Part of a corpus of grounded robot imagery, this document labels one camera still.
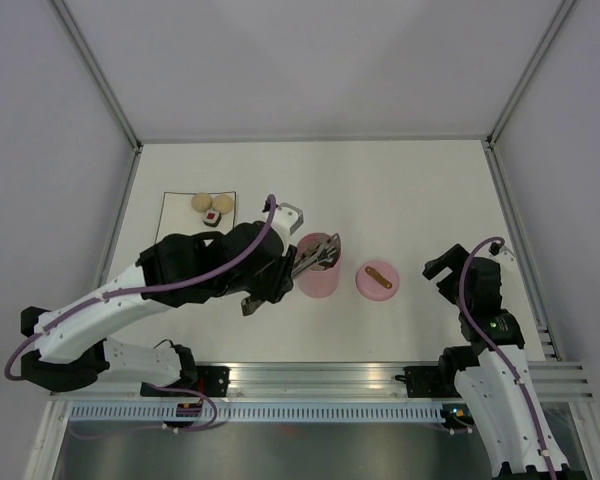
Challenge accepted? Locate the red sushi roll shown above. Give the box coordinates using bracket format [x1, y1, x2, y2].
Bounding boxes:
[202, 209, 222, 228]

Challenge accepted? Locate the beige round bun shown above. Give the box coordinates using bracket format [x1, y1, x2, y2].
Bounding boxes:
[212, 194, 235, 215]
[191, 192, 213, 213]

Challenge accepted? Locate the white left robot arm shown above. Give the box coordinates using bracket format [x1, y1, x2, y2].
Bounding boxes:
[19, 215, 298, 396]

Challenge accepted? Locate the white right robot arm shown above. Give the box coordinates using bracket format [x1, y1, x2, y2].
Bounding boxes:
[423, 237, 586, 479]

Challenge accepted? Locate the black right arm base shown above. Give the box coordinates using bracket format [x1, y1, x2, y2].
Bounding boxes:
[403, 365, 459, 399]

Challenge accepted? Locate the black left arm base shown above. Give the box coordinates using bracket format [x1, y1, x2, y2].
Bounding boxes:
[140, 365, 230, 398]

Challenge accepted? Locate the pink cylindrical lunch container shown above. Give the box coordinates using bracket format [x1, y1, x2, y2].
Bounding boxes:
[295, 233, 341, 298]

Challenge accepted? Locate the pink round lid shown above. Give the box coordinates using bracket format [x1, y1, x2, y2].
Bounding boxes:
[355, 260, 400, 302]

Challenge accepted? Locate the white square plate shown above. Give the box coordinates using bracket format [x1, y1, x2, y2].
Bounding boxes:
[155, 191, 237, 241]

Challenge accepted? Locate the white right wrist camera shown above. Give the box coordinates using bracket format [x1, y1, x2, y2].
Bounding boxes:
[492, 246, 519, 272]

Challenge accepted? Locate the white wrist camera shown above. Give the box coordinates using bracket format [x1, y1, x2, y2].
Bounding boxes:
[272, 202, 304, 237]
[492, 246, 519, 272]

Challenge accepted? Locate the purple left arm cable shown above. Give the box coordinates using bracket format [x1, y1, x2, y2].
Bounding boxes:
[3, 193, 280, 384]

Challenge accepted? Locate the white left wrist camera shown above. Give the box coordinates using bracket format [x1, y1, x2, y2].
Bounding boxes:
[272, 202, 304, 237]

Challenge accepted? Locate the tan leather lid strap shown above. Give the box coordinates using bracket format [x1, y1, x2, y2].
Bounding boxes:
[364, 267, 394, 291]

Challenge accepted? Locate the aluminium rail beam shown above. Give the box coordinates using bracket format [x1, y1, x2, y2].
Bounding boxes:
[53, 361, 593, 402]

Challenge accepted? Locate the white slotted cable duct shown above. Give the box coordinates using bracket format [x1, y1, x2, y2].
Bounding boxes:
[69, 401, 443, 423]

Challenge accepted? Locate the right aluminium frame post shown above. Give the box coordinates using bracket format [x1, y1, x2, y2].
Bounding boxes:
[483, 0, 579, 149]

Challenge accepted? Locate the aluminium frame post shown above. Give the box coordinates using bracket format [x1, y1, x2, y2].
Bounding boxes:
[483, 0, 579, 149]
[47, 0, 142, 153]

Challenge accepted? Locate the left aluminium frame post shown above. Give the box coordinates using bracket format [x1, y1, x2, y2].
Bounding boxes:
[47, 0, 142, 153]

